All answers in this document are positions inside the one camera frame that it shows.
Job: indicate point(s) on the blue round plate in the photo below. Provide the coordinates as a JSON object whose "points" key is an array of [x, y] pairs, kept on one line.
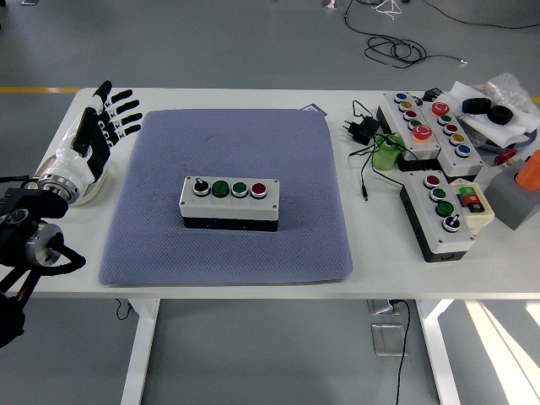
{"points": [[530, 139]]}

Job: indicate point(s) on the cream switch box green red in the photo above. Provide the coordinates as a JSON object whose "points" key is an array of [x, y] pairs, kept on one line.
{"points": [[483, 217]]}

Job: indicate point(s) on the small red knob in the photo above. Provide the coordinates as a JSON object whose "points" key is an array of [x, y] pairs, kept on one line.
{"points": [[504, 157]]}

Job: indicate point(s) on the orange cylinder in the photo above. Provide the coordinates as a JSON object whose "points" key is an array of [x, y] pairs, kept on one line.
{"points": [[529, 173]]}

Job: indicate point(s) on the grey four-button control box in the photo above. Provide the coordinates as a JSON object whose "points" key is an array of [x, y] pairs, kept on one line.
{"points": [[451, 240], [230, 206]]}

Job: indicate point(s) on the grey-blue textured mat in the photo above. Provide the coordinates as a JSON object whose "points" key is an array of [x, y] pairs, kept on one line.
{"points": [[274, 139]]}

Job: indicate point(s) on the metal floor socket plate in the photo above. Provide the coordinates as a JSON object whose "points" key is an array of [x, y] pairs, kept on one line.
{"points": [[386, 339], [379, 307]]}

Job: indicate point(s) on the clear bubble wrap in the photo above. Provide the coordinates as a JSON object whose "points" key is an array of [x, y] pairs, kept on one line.
{"points": [[510, 90]]}

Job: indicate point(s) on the small black box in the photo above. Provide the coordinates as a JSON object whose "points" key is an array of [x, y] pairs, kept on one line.
{"points": [[432, 93]]}

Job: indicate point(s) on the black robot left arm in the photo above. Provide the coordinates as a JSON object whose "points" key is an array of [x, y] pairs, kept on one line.
{"points": [[25, 206]]}

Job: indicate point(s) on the five-button box with emergency stop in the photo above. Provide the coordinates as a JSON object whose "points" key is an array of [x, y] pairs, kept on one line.
{"points": [[426, 149], [464, 162]]}

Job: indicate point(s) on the grey block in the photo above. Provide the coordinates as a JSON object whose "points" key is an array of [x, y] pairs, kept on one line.
{"points": [[506, 202]]}

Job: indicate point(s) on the purple card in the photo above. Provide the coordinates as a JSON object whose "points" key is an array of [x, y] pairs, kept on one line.
{"points": [[314, 108]]}

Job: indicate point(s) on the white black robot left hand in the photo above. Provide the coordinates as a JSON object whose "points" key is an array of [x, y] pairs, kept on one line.
{"points": [[71, 162]]}

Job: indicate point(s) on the black power adapter plug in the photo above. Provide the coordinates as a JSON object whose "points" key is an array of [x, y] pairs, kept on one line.
{"points": [[363, 128]]}

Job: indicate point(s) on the metal stand foot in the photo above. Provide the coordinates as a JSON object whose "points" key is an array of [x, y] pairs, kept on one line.
{"points": [[329, 4]]}

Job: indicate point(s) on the white table leg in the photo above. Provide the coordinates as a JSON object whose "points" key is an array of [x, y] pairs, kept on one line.
{"points": [[141, 358], [439, 358]]}

